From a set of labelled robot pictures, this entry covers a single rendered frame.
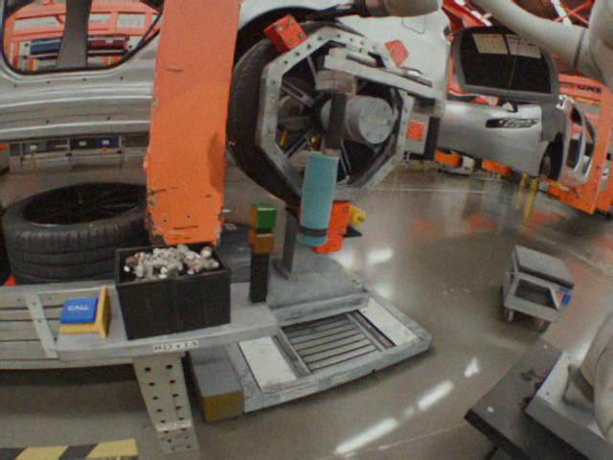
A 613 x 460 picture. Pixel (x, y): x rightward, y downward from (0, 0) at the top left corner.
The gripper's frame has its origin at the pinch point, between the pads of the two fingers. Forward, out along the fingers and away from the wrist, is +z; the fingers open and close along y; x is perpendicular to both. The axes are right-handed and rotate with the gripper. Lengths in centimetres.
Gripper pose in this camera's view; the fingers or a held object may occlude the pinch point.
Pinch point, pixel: (315, 17)
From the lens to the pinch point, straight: 110.3
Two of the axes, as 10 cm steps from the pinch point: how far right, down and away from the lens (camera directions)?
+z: -7.8, -1.9, 5.9
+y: 6.0, -4.5, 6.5
